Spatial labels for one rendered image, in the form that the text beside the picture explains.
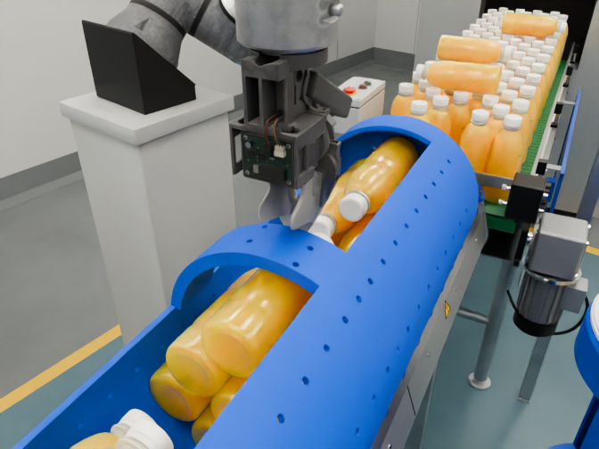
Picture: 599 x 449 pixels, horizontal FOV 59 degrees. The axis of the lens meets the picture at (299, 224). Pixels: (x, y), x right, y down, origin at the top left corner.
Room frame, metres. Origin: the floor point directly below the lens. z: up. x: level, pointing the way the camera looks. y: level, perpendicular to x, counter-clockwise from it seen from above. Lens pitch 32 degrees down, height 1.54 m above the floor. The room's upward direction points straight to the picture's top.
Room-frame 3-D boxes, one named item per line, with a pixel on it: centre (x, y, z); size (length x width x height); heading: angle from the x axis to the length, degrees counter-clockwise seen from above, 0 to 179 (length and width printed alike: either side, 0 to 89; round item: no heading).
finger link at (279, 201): (0.49, 0.03, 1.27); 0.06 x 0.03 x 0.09; 153
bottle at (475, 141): (1.20, -0.43, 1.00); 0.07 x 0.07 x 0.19
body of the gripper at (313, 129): (0.48, 0.01, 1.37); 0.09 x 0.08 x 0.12; 153
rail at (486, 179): (1.19, -0.36, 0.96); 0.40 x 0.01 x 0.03; 63
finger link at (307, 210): (0.47, 0.00, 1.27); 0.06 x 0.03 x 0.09; 153
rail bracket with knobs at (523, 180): (1.07, -0.52, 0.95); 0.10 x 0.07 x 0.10; 63
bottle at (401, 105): (1.42, -0.29, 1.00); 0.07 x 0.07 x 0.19
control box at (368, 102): (1.44, -0.16, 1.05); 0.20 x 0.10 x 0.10; 153
